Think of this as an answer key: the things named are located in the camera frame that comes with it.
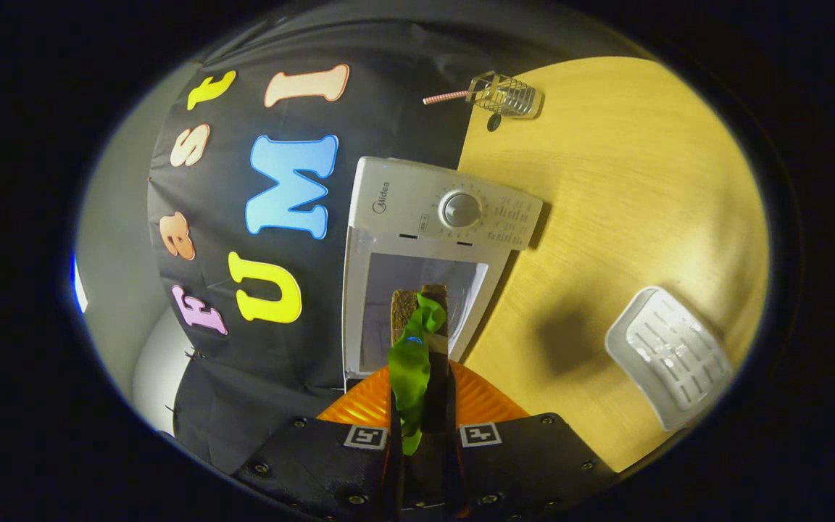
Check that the black backdrop cloth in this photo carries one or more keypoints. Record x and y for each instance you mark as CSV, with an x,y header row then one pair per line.
x,y
388,109

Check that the pink striped straw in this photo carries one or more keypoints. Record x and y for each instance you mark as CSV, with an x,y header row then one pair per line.
x,y
445,97

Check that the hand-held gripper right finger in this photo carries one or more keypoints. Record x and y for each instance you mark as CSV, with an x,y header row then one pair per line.
x,y
526,457

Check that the brown bread lettuce sandwich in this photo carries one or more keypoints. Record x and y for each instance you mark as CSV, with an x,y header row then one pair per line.
x,y
410,362

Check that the white ribbed tray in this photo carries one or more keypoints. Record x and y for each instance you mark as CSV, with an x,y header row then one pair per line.
x,y
667,355

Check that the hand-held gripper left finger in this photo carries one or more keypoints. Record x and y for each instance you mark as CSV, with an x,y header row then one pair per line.
x,y
316,464

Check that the white microwave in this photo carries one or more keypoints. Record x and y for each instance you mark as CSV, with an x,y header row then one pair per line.
x,y
403,203

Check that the small black disc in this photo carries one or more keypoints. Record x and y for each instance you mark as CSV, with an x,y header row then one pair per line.
x,y
493,122

